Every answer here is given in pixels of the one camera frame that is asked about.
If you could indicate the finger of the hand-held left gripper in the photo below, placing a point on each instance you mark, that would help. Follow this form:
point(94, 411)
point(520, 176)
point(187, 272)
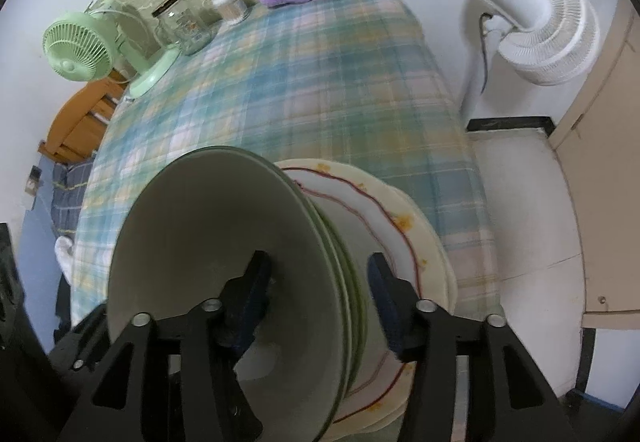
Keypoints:
point(87, 337)

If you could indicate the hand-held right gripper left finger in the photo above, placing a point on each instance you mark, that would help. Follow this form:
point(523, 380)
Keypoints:
point(249, 319)

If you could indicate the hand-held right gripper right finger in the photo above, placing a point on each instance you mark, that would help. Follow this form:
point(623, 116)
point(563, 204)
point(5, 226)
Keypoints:
point(387, 312)

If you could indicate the white plate with red motif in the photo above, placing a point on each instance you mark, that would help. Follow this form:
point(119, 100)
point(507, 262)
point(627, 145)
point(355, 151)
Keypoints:
point(370, 232)

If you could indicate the scalloped yellow floral plate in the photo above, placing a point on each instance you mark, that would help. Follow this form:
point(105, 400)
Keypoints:
point(410, 222)

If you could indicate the white cloth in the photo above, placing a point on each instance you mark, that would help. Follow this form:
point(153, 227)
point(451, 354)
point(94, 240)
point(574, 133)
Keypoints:
point(64, 254)

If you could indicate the blue plaid bedding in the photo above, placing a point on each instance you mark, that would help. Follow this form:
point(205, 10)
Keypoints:
point(70, 192)

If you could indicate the plaid tablecloth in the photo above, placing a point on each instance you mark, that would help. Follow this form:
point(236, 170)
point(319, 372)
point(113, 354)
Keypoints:
point(325, 86)

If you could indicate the beige door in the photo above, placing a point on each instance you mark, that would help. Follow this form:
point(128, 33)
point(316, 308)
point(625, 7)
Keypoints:
point(605, 171)

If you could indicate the clear glass mug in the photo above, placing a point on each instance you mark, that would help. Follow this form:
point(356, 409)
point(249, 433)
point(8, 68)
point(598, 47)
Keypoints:
point(195, 34)

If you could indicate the green desk fan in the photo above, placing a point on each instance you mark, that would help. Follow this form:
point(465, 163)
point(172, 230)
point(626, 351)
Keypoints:
point(75, 46)

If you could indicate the glass jar with dark lid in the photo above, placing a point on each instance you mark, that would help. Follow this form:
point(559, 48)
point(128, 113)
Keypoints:
point(167, 24)

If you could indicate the clear cotton swab container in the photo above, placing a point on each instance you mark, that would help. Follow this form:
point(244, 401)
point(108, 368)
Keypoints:
point(230, 4)

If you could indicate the white standing fan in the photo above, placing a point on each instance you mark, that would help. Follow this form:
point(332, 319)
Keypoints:
point(550, 36)

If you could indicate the wall socket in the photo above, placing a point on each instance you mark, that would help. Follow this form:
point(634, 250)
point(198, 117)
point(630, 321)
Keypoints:
point(34, 179)

